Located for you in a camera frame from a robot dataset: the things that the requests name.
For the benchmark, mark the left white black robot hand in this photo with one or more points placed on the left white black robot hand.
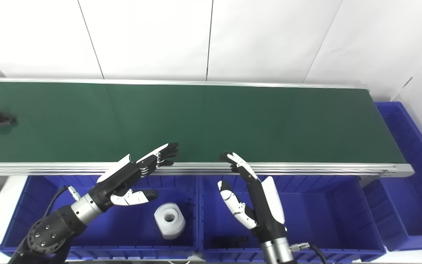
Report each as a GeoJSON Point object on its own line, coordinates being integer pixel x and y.
{"type": "Point", "coordinates": [119, 178]}

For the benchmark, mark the blue plastic bin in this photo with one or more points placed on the blue plastic bin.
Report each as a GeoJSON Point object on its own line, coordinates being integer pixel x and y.
{"type": "Point", "coordinates": [408, 205]}
{"type": "Point", "coordinates": [324, 216]}
{"type": "Point", "coordinates": [134, 227]}

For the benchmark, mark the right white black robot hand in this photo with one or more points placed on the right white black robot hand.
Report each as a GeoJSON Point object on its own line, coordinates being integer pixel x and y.
{"type": "Point", "coordinates": [266, 209]}

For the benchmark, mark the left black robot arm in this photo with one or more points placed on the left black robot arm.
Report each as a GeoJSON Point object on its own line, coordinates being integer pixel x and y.
{"type": "Point", "coordinates": [53, 231]}

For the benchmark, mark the green conveyor belt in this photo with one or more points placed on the green conveyor belt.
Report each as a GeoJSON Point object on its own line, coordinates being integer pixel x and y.
{"type": "Point", "coordinates": [211, 121]}
{"type": "Point", "coordinates": [306, 168]}

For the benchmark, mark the flat black part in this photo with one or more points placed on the flat black part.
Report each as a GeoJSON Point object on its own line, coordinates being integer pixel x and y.
{"type": "Point", "coordinates": [229, 241]}

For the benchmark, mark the white plastic cylinder part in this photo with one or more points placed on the white plastic cylinder part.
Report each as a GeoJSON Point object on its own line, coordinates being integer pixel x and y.
{"type": "Point", "coordinates": [170, 220]}

